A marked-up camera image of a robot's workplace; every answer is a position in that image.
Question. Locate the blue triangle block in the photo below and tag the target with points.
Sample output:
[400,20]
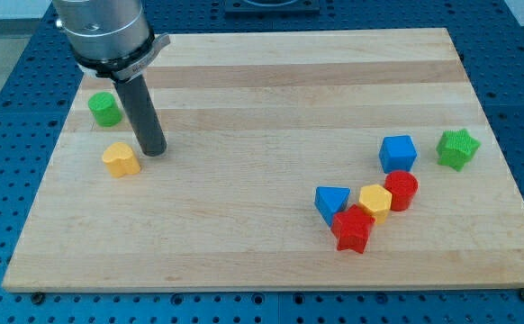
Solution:
[330,200]

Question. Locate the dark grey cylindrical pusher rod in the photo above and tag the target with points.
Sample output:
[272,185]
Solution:
[142,115]

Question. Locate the blue cube block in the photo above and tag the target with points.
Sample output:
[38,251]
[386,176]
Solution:
[397,153]

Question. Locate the green cylinder block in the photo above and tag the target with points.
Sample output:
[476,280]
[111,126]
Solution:
[104,109]

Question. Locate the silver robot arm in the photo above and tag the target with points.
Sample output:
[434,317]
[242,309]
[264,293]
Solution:
[112,39]

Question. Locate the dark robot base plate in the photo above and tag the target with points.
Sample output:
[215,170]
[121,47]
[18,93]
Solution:
[271,6]

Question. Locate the red cylinder block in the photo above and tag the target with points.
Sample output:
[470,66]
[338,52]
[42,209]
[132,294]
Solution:
[403,186]

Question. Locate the yellow heart block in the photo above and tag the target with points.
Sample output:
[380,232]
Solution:
[120,160]

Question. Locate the wooden board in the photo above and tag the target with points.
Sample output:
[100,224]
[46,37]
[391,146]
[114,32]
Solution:
[255,122]

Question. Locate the green star block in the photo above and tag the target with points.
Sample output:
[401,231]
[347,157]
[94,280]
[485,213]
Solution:
[456,148]

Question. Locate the red star block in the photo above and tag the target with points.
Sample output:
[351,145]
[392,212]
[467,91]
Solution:
[352,229]

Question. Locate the yellow hexagon block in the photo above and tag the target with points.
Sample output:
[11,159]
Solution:
[376,201]

